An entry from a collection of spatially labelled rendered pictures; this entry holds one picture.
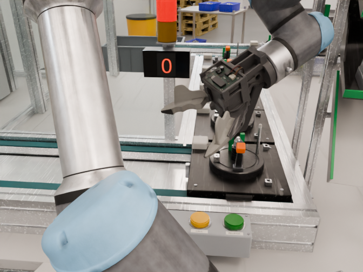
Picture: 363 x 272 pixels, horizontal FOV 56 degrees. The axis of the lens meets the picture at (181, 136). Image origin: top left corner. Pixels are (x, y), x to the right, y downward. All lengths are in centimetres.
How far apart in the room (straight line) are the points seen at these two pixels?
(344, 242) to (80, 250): 70
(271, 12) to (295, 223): 44
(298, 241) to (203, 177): 26
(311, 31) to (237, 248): 44
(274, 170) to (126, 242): 64
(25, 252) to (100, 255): 58
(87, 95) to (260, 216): 46
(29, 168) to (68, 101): 60
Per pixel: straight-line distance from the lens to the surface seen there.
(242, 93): 62
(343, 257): 88
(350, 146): 90
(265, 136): 107
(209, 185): 83
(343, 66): 84
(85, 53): 51
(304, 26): 70
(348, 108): 93
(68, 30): 52
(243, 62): 64
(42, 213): 87
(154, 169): 99
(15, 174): 106
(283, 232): 82
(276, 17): 70
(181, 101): 68
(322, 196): 105
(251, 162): 89
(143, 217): 32
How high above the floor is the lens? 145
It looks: 27 degrees down
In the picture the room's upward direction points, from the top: straight up
